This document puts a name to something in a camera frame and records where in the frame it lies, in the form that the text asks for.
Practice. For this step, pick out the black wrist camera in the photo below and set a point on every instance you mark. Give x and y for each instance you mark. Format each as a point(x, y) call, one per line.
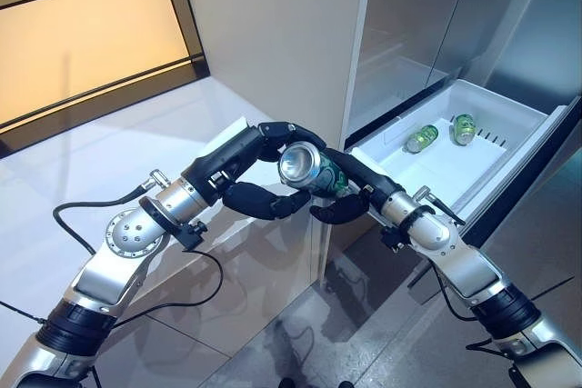
point(193, 235)
point(392, 239)

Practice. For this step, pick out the small green drink can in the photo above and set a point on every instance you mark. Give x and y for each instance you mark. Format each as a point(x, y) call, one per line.
point(420, 138)
point(463, 129)

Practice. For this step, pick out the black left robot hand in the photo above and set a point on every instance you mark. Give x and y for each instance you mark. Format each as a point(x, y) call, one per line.
point(227, 152)

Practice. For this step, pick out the black framed amber window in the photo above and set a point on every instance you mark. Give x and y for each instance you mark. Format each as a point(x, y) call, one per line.
point(184, 11)

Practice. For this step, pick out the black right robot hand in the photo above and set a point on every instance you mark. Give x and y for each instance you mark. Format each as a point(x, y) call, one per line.
point(370, 183)

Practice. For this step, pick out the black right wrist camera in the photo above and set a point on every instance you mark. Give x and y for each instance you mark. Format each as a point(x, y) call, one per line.
point(392, 239)

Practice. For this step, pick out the white fridge drawer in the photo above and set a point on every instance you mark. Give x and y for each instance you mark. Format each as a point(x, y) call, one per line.
point(423, 165)

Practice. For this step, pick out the tall white cabinet panel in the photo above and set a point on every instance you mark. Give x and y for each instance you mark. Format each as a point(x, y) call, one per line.
point(273, 42)

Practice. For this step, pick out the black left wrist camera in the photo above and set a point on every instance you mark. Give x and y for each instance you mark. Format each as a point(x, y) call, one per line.
point(193, 235)

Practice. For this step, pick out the stainless steel fridge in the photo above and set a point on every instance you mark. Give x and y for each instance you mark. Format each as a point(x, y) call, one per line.
point(409, 6)

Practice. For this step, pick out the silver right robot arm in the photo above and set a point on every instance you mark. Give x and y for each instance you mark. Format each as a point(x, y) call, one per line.
point(459, 251)

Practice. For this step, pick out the tall green beer can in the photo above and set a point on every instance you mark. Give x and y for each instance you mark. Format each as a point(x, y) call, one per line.
point(304, 170)

